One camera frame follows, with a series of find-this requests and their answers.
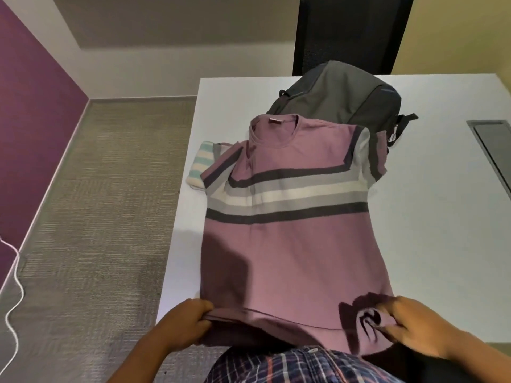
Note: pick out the white table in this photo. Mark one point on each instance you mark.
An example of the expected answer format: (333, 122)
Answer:
(439, 219)

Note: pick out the black mesh-back chair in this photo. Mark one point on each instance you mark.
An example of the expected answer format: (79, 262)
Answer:
(351, 31)

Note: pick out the green white striped towel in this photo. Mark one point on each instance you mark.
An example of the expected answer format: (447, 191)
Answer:
(201, 163)

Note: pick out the person's right hand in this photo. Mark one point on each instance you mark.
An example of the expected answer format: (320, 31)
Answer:
(423, 327)

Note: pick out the black chair with armrests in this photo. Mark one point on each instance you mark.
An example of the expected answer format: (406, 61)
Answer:
(419, 370)

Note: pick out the person's left hand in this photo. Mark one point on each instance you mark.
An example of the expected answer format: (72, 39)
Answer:
(183, 325)

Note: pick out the purple striped t-shirt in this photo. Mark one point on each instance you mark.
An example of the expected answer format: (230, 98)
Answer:
(295, 255)

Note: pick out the person's right forearm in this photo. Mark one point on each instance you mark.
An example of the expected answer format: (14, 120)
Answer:
(483, 359)

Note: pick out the person's left forearm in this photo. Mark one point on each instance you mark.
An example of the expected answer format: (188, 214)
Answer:
(139, 362)

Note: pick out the grey backpack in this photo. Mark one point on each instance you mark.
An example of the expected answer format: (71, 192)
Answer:
(339, 91)

